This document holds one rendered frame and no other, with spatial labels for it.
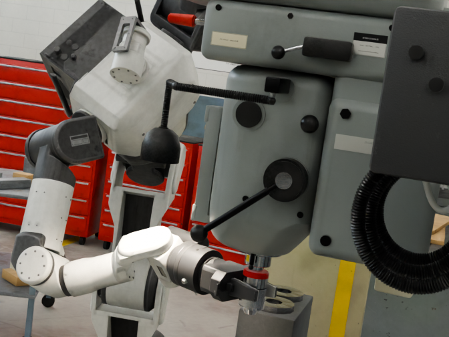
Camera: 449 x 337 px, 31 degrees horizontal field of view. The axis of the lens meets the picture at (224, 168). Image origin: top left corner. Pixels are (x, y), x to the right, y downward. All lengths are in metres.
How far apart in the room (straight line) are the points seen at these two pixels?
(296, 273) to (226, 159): 1.92
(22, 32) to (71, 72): 10.20
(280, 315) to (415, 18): 0.85
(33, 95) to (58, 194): 5.09
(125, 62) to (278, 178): 0.52
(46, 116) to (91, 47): 4.91
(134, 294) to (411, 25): 1.32
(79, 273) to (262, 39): 0.63
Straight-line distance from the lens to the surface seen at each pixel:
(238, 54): 1.31
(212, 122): 1.43
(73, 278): 1.64
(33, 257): 1.66
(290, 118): 1.31
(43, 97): 6.75
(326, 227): 1.30
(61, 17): 11.74
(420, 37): 1.02
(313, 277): 3.23
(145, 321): 2.19
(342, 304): 3.23
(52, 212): 1.70
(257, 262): 1.43
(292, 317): 1.70
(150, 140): 1.45
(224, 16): 1.32
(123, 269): 1.60
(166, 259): 1.56
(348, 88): 1.29
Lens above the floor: 1.62
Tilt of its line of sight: 7 degrees down
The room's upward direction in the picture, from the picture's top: 8 degrees clockwise
